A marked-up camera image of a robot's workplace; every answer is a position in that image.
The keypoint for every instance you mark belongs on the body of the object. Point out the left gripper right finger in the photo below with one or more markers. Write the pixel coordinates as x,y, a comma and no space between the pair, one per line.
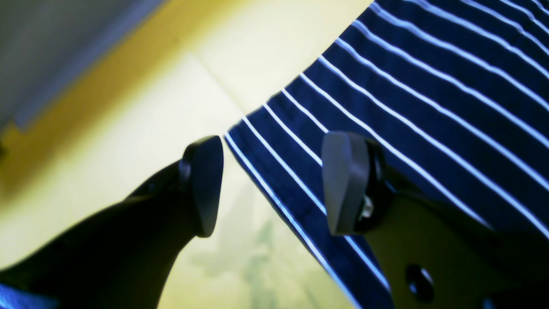
433,256

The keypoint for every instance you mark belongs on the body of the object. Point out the navy white striped T-shirt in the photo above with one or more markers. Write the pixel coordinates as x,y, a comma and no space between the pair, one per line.
456,93

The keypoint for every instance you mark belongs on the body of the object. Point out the yellow table cloth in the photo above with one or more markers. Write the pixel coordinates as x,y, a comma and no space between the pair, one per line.
193,69

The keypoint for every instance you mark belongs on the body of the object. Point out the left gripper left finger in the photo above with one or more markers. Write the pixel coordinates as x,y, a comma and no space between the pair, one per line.
121,257

